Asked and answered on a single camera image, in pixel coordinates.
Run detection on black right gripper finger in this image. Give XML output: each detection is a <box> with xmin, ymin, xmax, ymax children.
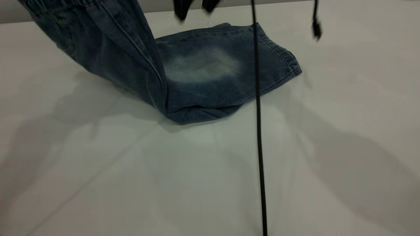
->
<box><xmin>173</xmin><ymin>0</ymin><xmax>195</xmax><ymax>21</ymax></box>
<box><xmin>201</xmin><ymin>0</ymin><xmax>221</xmax><ymax>13</ymax></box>

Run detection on blue denim pants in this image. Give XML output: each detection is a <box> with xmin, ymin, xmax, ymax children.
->
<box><xmin>18</xmin><ymin>0</ymin><xmax>302</xmax><ymax>125</ymax></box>

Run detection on white table cloth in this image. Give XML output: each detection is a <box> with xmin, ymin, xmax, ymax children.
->
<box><xmin>0</xmin><ymin>0</ymin><xmax>420</xmax><ymax>236</ymax></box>

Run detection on black cable with USB plug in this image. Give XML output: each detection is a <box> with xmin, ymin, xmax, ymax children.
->
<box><xmin>311</xmin><ymin>0</ymin><xmax>323</xmax><ymax>41</ymax></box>

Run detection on thick braided black cable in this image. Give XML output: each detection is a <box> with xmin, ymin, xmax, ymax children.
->
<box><xmin>250</xmin><ymin>0</ymin><xmax>268</xmax><ymax>236</ymax></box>

